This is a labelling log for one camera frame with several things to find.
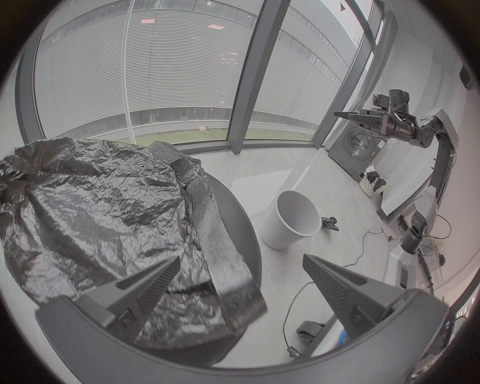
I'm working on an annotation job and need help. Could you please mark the window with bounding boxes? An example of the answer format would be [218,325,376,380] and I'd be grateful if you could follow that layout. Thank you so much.
[15,0,398,154]

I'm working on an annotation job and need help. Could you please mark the round woven basket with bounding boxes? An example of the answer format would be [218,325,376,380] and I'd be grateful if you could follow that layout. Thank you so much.
[360,176,387,197]

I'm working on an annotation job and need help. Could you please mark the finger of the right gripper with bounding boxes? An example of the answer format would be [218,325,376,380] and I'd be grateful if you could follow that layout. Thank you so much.
[333,110,370,121]
[349,115,377,132]

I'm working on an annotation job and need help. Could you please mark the black plastic bag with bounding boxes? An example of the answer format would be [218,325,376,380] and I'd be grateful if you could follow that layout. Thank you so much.
[0,137,268,342]

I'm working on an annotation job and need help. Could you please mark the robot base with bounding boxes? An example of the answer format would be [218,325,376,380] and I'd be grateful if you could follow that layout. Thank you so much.
[296,210,454,357]

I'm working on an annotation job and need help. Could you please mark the black cable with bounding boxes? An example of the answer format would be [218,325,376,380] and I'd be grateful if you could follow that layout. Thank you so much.
[343,229,394,268]
[283,281,316,357]

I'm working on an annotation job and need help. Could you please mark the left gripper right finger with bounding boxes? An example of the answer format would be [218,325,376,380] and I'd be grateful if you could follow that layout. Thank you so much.
[302,254,404,340]

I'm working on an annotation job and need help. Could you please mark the grey washing machine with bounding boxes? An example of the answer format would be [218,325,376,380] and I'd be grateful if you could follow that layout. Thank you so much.
[328,125,389,181]

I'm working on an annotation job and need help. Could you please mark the pile of clothes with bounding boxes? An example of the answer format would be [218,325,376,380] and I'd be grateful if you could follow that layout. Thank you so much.
[365,170,387,190]

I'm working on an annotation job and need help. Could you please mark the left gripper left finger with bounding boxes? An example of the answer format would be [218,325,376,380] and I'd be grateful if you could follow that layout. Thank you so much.
[77,256,181,336]

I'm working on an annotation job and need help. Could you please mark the white trash bin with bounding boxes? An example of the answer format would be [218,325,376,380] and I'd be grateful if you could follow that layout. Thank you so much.
[259,190,323,251]

